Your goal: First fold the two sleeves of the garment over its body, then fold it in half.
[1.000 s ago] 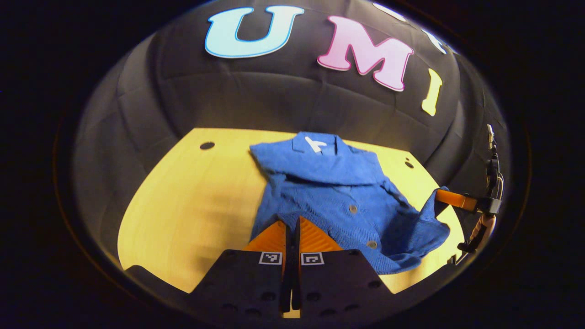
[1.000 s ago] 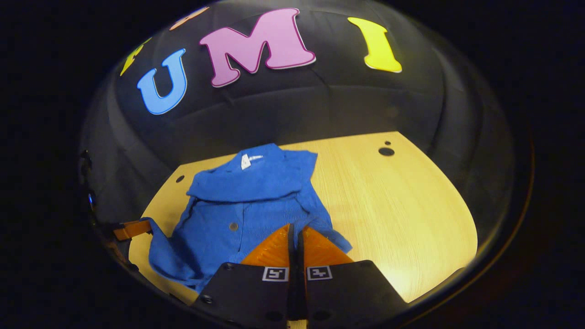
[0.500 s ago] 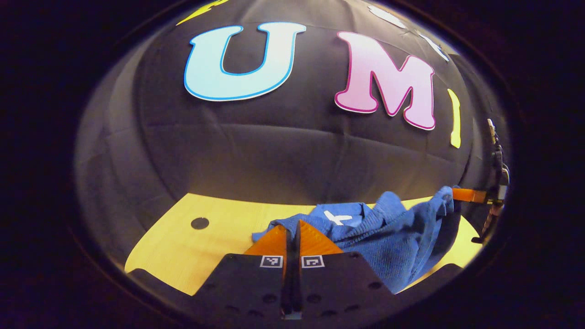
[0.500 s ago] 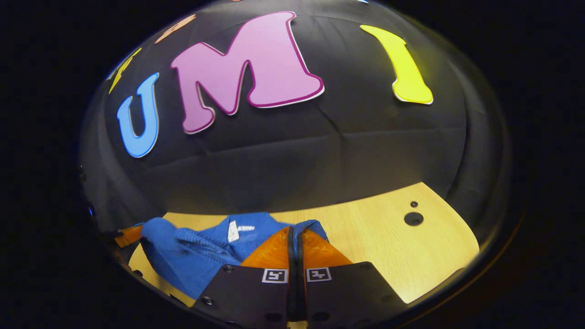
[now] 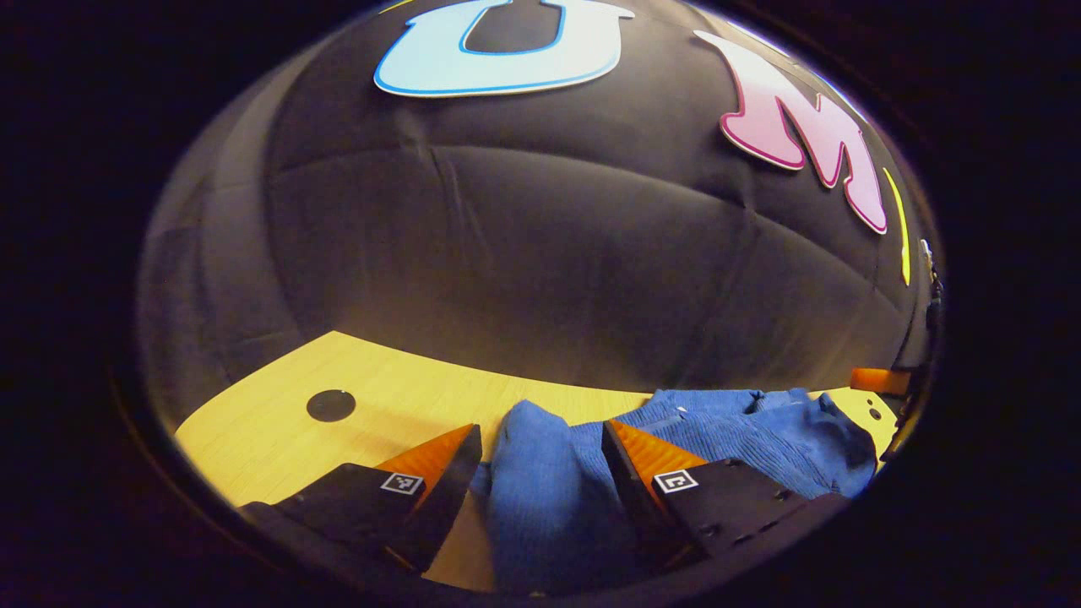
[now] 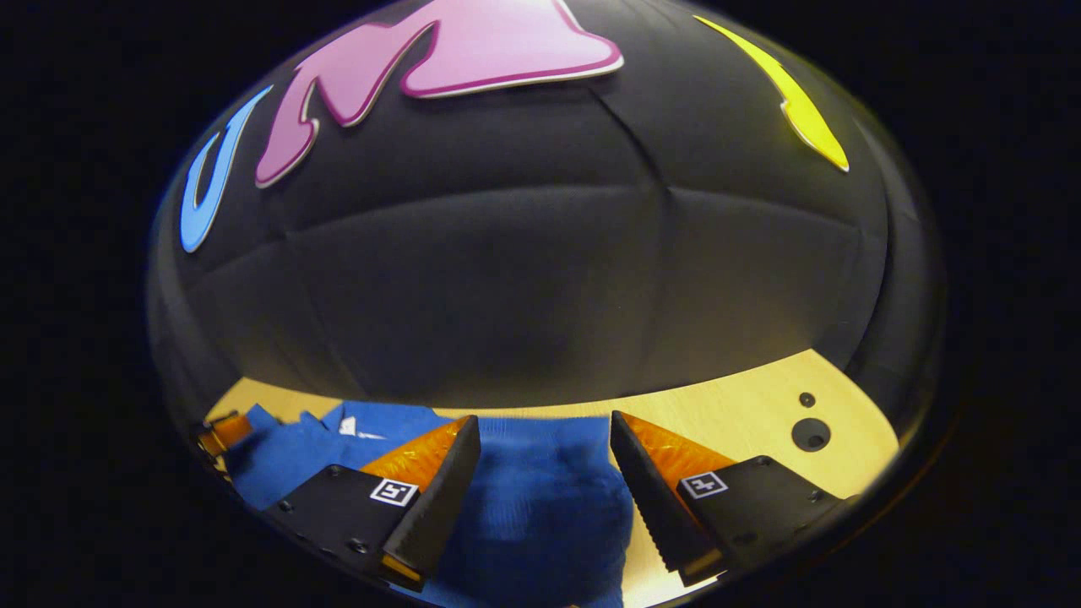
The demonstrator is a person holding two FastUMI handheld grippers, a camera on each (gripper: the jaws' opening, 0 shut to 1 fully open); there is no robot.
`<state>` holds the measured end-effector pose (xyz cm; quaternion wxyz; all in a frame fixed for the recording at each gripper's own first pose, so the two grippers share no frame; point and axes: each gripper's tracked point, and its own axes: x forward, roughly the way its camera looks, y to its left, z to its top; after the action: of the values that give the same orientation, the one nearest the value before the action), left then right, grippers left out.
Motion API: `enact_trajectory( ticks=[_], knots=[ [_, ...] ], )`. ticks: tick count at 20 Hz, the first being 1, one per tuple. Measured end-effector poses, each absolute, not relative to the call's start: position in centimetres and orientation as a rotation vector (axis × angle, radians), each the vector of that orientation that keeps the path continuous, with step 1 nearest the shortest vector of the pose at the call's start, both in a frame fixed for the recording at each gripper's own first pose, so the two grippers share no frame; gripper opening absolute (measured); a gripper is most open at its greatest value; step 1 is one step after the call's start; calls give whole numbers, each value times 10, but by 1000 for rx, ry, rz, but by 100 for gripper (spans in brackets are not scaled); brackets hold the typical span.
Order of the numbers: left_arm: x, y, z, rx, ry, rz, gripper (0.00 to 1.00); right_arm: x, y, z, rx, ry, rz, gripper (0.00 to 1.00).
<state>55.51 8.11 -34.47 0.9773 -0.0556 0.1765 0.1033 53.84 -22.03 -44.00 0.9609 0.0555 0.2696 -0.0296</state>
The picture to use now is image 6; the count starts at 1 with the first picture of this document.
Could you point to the round black table grommet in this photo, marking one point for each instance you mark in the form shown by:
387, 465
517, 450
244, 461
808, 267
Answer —
811, 434

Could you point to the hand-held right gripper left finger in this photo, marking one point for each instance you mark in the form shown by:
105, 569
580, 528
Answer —
439, 507

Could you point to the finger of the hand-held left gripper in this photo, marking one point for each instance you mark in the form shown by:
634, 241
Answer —
224, 432

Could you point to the blue button shirt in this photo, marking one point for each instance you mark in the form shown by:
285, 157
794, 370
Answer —
540, 507

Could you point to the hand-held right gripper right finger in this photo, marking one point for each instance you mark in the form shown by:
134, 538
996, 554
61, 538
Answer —
646, 498

